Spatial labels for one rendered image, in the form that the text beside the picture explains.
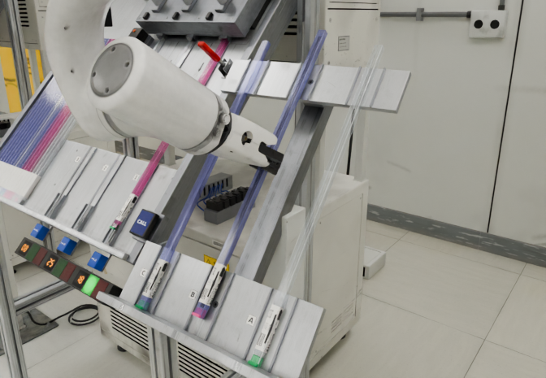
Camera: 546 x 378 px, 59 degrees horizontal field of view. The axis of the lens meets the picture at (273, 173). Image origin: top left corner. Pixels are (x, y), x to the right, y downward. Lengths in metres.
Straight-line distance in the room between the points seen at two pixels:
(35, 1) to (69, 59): 1.82
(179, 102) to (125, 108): 0.06
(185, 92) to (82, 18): 0.13
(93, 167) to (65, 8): 0.66
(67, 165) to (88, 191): 0.13
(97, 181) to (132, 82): 0.66
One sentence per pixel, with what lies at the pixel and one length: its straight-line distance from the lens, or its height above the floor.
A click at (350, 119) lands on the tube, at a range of 0.73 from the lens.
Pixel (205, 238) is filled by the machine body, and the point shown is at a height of 0.61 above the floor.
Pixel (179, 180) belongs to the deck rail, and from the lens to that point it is 0.96.
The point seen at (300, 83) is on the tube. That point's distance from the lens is 0.81.
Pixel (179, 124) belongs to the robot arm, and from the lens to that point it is 0.55.
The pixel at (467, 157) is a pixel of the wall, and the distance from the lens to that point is 2.61.
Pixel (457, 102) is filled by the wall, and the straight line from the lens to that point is 2.58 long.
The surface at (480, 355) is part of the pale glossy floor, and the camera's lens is 1.98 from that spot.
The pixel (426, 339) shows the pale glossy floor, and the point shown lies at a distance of 2.00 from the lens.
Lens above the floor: 1.16
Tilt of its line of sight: 18 degrees down
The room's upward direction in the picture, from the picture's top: straight up
